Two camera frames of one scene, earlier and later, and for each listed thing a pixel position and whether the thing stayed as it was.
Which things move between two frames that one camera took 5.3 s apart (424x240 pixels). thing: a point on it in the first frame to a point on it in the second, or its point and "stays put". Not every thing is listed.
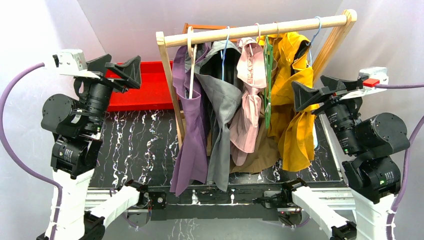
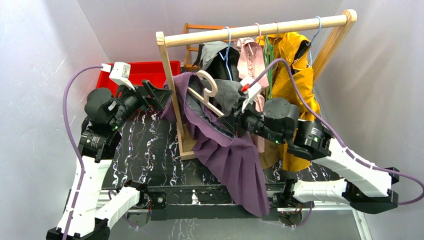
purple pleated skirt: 190,168 to 237,164
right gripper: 303,95 to 233,121
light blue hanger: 309,44 stays put
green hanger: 267,61 stays put
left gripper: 108,81 to 145,98
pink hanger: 258,30 stays put
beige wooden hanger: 192,48 to 207,93
